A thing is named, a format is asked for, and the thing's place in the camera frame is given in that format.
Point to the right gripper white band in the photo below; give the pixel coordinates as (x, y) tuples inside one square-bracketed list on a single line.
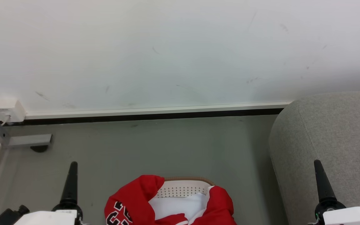
[(348, 216)]

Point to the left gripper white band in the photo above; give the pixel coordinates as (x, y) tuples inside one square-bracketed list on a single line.
[(52, 218)]

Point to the red white sports jersey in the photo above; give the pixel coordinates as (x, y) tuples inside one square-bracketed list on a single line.
[(136, 200)]

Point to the grey fabric sofa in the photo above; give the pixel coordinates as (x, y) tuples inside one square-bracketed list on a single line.
[(333, 140)]

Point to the white cloth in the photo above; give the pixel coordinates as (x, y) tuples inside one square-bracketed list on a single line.
[(180, 206)]

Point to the white black baseboard strip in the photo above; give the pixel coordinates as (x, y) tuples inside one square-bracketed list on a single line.
[(155, 113)]

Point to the white perforated laundry basket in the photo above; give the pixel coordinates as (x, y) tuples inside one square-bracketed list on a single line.
[(183, 188)]

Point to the black round frame foot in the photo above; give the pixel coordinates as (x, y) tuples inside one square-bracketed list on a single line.
[(39, 148)]

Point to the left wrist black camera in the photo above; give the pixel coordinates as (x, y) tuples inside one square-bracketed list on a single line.
[(8, 216)]

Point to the white wall outlet box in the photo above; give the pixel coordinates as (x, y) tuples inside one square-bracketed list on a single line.
[(8, 110)]

